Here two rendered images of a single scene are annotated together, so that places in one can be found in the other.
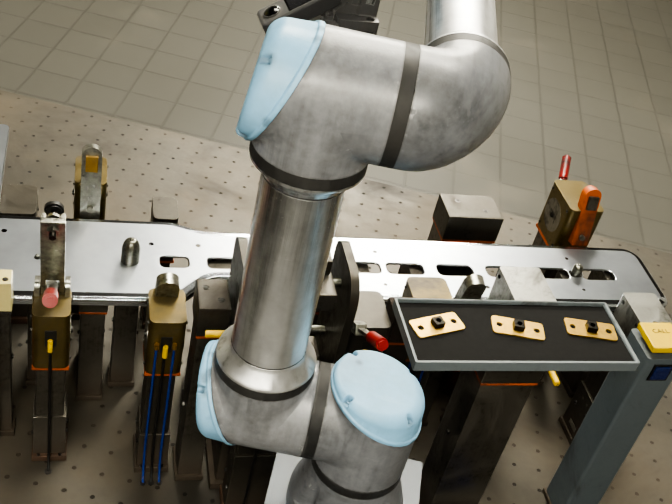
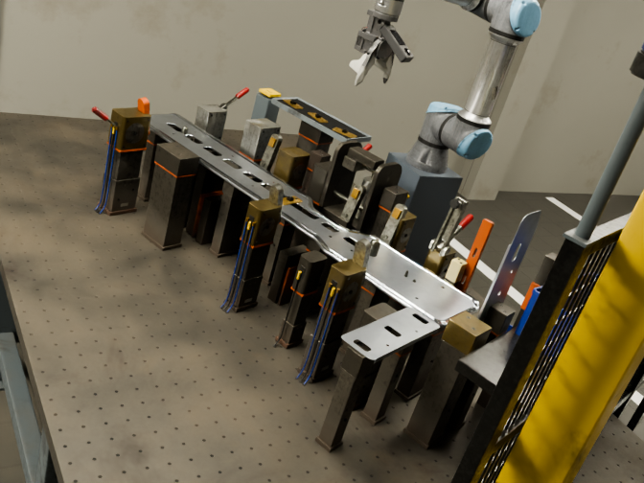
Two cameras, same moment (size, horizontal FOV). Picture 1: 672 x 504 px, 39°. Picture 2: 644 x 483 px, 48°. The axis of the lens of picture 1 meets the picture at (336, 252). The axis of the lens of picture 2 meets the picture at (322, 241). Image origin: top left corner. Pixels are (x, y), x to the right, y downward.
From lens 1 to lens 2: 307 cm
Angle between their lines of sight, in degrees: 99
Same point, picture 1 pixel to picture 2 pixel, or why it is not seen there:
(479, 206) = (174, 148)
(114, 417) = not seen: hidden behind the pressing
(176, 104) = not seen: outside the picture
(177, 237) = (334, 243)
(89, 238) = (378, 269)
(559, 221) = (144, 129)
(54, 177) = (209, 452)
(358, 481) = not seen: hidden behind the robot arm
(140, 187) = (163, 396)
